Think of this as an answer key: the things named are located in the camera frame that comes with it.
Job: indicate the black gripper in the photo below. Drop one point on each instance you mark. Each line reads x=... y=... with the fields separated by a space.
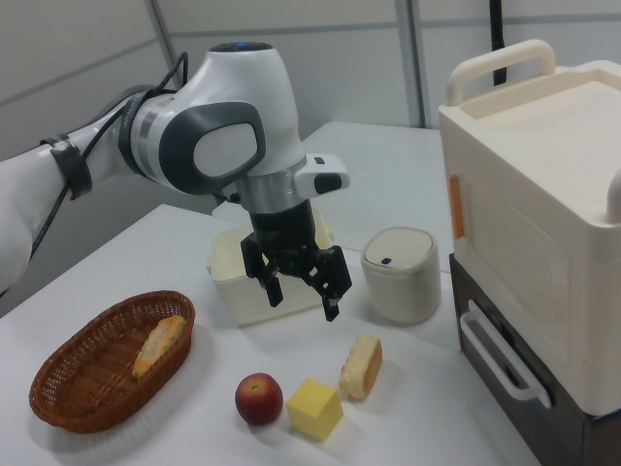
x=286 y=238

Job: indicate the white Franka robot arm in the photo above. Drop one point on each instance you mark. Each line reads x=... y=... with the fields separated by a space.
x=242 y=97

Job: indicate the yellow cube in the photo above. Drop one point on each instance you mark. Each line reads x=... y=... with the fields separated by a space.
x=313 y=412

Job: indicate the cream open plastic box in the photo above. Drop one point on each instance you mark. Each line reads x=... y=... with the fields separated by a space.
x=242 y=301

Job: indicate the small cream trash can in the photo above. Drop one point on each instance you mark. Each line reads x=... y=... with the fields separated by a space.
x=402 y=291

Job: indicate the toy sandwich piece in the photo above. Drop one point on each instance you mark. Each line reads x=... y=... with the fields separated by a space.
x=359 y=371

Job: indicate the red toy apple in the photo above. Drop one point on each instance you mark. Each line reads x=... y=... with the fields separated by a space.
x=259 y=400

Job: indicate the toy bread slice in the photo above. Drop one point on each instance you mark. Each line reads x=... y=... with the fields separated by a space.
x=157 y=344

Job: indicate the cream plastic basket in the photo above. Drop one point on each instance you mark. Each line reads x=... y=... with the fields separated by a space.
x=533 y=194

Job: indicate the brown wicker basket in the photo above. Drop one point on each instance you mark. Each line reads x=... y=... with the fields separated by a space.
x=73 y=408

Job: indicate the black background pole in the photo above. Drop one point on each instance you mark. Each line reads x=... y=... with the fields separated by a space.
x=497 y=43

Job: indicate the dark brown wooden crate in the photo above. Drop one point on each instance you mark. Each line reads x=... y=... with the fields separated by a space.
x=606 y=437

